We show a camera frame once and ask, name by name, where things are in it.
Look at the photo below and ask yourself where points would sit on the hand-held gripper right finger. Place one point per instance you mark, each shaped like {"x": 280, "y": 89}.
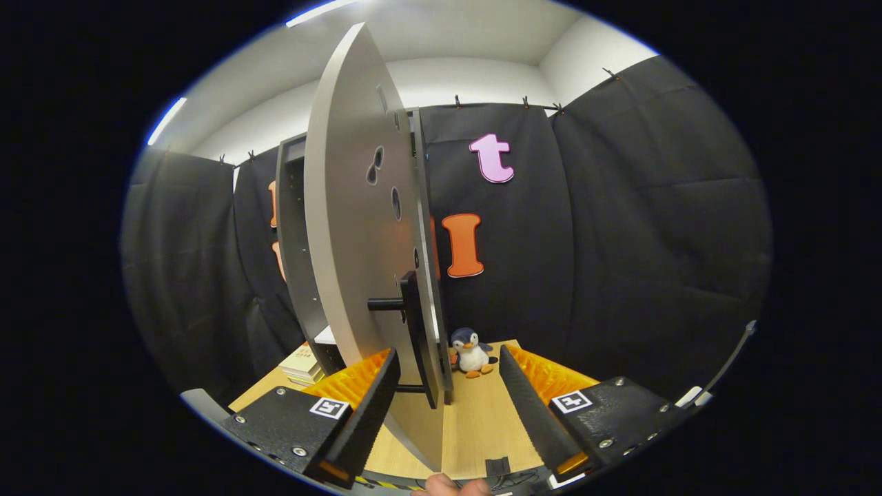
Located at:
{"x": 530, "y": 413}

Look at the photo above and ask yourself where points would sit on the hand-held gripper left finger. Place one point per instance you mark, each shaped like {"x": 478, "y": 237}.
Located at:
{"x": 368, "y": 420}

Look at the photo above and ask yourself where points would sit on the grey shoe cabinet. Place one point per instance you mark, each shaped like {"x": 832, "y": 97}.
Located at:
{"x": 293, "y": 262}

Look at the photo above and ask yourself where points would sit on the beige shoe cabinet door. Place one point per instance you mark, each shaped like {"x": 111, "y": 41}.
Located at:
{"x": 344, "y": 241}

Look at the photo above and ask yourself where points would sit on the white cabinet shelf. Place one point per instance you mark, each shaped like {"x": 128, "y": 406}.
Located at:
{"x": 325, "y": 336}

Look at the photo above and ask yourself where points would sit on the black table clamp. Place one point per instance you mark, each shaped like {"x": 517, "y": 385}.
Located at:
{"x": 497, "y": 466}

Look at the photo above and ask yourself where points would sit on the black yellow hazard tape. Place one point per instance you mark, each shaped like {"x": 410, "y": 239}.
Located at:
{"x": 375, "y": 482}

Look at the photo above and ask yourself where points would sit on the penguin plush toy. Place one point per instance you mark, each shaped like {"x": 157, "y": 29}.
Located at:
{"x": 472, "y": 355}

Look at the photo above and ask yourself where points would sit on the stack of books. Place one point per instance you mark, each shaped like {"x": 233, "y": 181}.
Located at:
{"x": 302, "y": 362}

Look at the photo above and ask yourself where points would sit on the black backdrop cloth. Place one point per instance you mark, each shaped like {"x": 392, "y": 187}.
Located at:
{"x": 620, "y": 241}

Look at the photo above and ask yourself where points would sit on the ceiling light panel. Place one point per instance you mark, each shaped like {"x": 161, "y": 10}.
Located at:
{"x": 167, "y": 120}
{"x": 320, "y": 12}

